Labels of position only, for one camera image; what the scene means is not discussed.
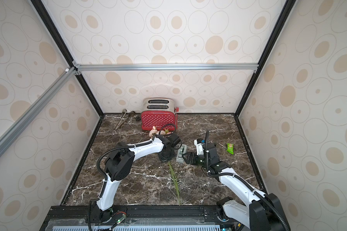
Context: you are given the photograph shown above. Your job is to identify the pink artificial flower bouquet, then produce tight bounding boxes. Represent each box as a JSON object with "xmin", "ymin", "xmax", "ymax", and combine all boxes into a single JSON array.
[{"xmin": 149, "ymin": 124, "xmax": 183, "ymax": 205}]

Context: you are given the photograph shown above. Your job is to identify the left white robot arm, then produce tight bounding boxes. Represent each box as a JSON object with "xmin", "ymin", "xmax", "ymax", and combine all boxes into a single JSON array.
[{"xmin": 96, "ymin": 133, "xmax": 182, "ymax": 211}]

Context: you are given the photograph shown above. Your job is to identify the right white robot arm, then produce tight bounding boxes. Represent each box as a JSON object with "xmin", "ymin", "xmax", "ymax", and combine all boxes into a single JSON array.
[{"xmin": 182, "ymin": 143, "xmax": 291, "ymax": 231}]

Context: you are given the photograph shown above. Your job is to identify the green snack packet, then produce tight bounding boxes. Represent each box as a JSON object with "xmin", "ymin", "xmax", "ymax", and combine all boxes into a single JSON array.
[{"xmin": 227, "ymin": 143, "xmax": 234, "ymax": 155}]

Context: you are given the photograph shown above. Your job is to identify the red polka dot toaster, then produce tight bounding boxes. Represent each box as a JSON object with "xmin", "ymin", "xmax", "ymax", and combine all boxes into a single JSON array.
[{"xmin": 141, "ymin": 98, "xmax": 179, "ymax": 131}]

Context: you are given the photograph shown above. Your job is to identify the metal kitchen tongs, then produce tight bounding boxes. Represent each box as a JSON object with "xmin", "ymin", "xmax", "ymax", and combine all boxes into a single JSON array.
[{"xmin": 115, "ymin": 108, "xmax": 136, "ymax": 130}]

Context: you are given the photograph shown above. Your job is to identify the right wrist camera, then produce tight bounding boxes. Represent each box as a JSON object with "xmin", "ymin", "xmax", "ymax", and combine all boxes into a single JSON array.
[{"xmin": 194, "ymin": 139, "xmax": 205, "ymax": 156}]

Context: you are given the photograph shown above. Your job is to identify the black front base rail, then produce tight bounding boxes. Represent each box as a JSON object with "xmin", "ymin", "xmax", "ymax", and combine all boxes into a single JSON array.
[{"xmin": 40, "ymin": 205, "xmax": 239, "ymax": 231}]

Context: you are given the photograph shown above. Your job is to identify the horizontal aluminium rail back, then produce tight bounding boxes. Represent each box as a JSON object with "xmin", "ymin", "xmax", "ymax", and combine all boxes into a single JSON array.
[{"xmin": 75, "ymin": 63, "xmax": 259, "ymax": 71}]

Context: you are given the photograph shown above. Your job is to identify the black vertical frame post right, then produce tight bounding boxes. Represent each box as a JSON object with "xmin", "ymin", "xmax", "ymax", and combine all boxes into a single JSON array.
[{"xmin": 234, "ymin": 0, "xmax": 296, "ymax": 118}]

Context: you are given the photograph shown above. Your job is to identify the black vertical frame post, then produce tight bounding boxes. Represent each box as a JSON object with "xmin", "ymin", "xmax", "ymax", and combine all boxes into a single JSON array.
[
  {"xmin": 30, "ymin": 0, "xmax": 104, "ymax": 117},
  {"xmin": 234, "ymin": 0, "xmax": 296, "ymax": 118}
]

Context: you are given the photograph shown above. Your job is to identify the aluminium rail left wall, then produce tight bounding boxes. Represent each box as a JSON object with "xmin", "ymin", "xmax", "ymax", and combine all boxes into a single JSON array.
[{"xmin": 0, "ymin": 67, "xmax": 76, "ymax": 157}]

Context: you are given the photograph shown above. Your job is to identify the black vertical frame post left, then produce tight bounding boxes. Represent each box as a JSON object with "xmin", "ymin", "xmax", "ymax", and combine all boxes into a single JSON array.
[{"xmin": 30, "ymin": 0, "xmax": 104, "ymax": 117}]

